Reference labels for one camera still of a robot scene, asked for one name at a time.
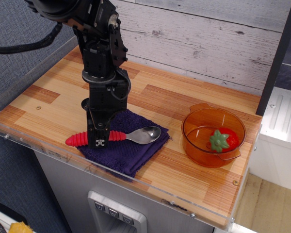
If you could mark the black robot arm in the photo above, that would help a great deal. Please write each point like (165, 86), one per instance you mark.
(97, 28)

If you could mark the red handled metal spoon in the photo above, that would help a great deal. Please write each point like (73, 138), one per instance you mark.
(141, 136)

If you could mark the orange transparent plastic pot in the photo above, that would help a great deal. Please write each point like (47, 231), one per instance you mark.
(197, 127)

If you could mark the clear acrylic front guard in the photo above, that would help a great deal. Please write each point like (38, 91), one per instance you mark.
(168, 194)

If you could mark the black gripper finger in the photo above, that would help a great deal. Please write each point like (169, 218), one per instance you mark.
(98, 130)

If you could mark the purple folded cloth napkin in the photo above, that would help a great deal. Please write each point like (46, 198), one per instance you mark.
(126, 156)

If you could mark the clear acrylic left guard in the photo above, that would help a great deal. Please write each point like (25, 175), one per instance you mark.
(19, 71)

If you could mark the white toy sink drainboard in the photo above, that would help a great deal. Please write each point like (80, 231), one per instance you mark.
(276, 121)

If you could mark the silver dispenser button panel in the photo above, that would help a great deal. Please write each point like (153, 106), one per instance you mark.
(113, 217)

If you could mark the red toy strawberry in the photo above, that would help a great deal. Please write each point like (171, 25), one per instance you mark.
(223, 140)

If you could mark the grey toy fridge cabinet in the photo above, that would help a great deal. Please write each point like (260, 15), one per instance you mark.
(71, 183)

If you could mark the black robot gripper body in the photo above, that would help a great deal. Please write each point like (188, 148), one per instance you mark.
(107, 97)

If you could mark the clear acrylic guard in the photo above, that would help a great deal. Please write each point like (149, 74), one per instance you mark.
(19, 71)
(168, 194)

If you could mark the yellow object at corner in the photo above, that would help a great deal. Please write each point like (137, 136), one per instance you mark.
(20, 227)

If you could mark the black right vertical post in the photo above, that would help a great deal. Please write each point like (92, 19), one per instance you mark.
(275, 67)

